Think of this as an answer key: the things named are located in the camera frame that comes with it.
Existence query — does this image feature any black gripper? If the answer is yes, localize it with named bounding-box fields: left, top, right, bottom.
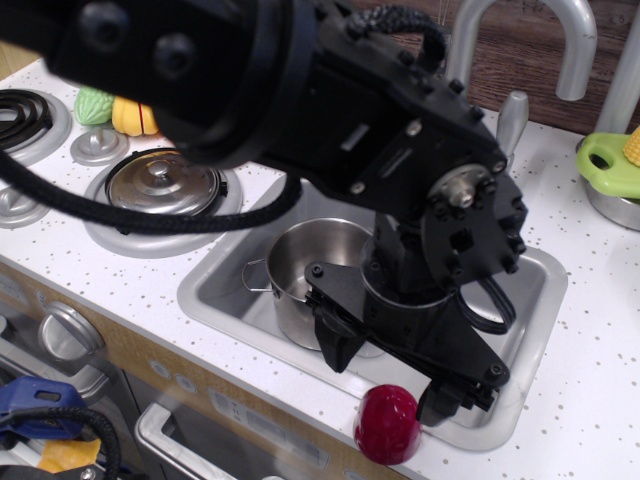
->
left=304, top=261, right=510, bottom=427

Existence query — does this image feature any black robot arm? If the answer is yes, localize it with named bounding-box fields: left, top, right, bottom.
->
left=1, top=1, right=526, bottom=426

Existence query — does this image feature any red toy sweet potato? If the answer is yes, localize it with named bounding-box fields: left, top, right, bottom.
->
left=353, top=384, right=421, bottom=466

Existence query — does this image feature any stainless steel pot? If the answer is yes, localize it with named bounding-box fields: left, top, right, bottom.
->
left=242, top=217, right=375, bottom=352

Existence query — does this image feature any silver toy sink basin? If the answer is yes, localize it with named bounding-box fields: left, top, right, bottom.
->
left=178, top=183, right=568, bottom=451

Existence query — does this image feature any steel pot lid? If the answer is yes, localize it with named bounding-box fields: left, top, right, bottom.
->
left=104, top=148, right=227, bottom=216

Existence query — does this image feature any steel bowl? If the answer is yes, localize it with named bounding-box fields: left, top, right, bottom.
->
left=585, top=182, right=640, bottom=231

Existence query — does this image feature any silver oven dial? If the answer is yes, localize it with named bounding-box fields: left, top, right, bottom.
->
left=38, top=301, right=106, bottom=367

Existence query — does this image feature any yellow toy corn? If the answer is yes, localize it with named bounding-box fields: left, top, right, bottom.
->
left=623, top=127, right=640, bottom=167

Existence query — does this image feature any silver vertical pole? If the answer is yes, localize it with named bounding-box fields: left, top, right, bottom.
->
left=594, top=9, right=639, bottom=134

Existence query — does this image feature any yellow toy pepper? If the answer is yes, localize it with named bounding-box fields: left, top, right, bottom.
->
left=111, top=96, right=159, bottom=137

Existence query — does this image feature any blue clamp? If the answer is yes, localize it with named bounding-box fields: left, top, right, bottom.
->
left=1, top=376, right=86, bottom=440

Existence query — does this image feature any silver stove knob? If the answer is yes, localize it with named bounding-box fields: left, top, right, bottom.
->
left=70, top=128, right=130, bottom=166
left=0, top=187, right=50, bottom=230

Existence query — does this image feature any silver toy faucet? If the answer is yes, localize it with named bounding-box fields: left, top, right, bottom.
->
left=445, top=1, right=597, bottom=101

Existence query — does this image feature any green toy vegetable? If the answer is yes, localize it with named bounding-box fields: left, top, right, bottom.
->
left=74, top=86, right=115, bottom=126

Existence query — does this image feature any silver stove knob left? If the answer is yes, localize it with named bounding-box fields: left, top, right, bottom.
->
left=0, top=187, right=50, bottom=230

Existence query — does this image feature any black coil stove burner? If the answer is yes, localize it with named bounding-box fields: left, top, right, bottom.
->
left=1, top=89, right=73, bottom=166

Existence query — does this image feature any black braided cable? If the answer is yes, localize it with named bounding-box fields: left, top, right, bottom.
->
left=0, top=148, right=303, bottom=236

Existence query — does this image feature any silver oven door handle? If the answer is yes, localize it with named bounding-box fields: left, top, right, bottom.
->
left=135, top=402, right=260, bottom=479

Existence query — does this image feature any silver faucet lever handle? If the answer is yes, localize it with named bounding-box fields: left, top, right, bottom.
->
left=496, top=90, right=529, bottom=168

